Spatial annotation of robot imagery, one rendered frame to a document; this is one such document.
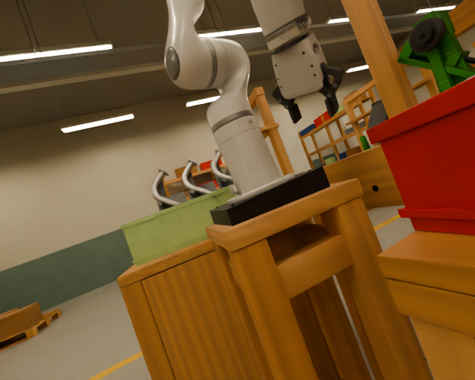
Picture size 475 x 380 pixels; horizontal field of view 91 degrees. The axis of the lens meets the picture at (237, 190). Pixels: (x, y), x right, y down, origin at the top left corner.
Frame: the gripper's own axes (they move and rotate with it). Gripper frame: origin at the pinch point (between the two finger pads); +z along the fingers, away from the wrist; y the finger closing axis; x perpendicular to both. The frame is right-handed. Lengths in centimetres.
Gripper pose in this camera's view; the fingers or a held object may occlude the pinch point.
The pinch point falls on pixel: (314, 114)
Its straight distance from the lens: 58.6
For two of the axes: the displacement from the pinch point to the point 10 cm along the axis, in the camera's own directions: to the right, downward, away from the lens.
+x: -6.1, 6.3, -4.8
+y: -6.5, -0.6, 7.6
